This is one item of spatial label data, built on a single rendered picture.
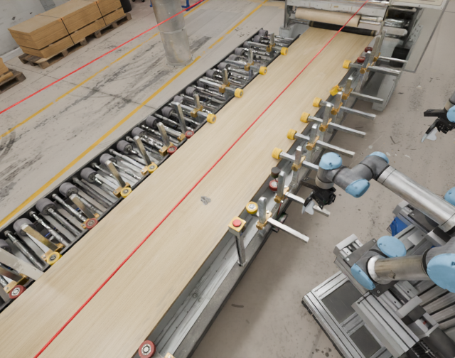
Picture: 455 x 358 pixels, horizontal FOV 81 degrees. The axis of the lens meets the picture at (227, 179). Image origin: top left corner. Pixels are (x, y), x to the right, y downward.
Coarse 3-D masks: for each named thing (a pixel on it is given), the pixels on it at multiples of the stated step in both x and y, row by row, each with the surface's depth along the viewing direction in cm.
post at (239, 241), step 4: (236, 236) 144; (236, 240) 148; (240, 240) 148; (236, 244) 155; (240, 244) 152; (236, 248) 159; (240, 248) 155; (244, 248) 161; (240, 252) 160; (244, 252) 165; (240, 256) 166; (244, 256) 169; (240, 260) 170; (244, 260) 172; (240, 264) 175; (244, 264) 175
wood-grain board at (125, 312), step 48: (288, 48) 318; (336, 48) 307; (288, 96) 257; (192, 144) 226; (240, 144) 221; (288, 144) 215; (144, 192) 198; (192, 192) 193; (240, 192) 189; (96, 240) 176; (192, 240) 169; (48, 288) 158; (96, 288) 155; (144, 288) 152; (0, 336) 144; (48, 336) 141; (96, 336) 139; (144, 336) 137
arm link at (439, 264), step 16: (368, 256) 116; (400, 256) 99; (416, 256) 91; (432, 256) 82; (448, 256) 76; (352, 272) 119; (368, 272) 110; (384, 272) 104; (400, 272) 96; (416, 272) 89; (432, 272) 80; (448, 272) 76; (368, 288) 114; (448, 288) 78
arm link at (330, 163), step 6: (324, 156) 101; (330, 156) 100; (336, 156) 100; (324, 162) 100; (330, 162) 99; (336, 162) 98; (318, 168) 105; (324, 168) 101; (330, 168) 99; (336, 168) 99; (318, 174) 106; (324, 174) 103; (330, 174) 100; (324, 180) 105; (330, 180) 105
